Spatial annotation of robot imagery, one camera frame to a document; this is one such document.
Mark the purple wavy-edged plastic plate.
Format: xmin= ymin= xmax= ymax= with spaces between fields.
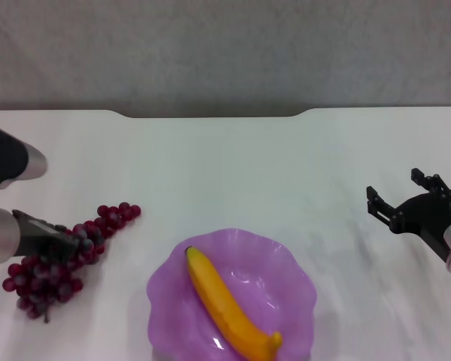
xmin=146 ymin=227 xmax=319 ymax=361

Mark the yellow banana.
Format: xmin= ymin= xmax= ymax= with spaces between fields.
xmin=184 ymin=245 xmax=284 ymax=361

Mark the white tablecloth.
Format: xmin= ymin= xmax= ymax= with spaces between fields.
xmin=0 ymin=107 xmax=451 ymax=361

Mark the red purple grape bunch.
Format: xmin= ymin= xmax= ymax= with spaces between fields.
xmin=2 ymin=201 xmax=142 ymax=324

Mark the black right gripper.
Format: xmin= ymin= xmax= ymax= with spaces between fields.
xmin=365 ymin=167 xmax=451 ymax=265

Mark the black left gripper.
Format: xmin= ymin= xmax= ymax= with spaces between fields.
xmin=11 ymin=209 xmax=80 ymax=265

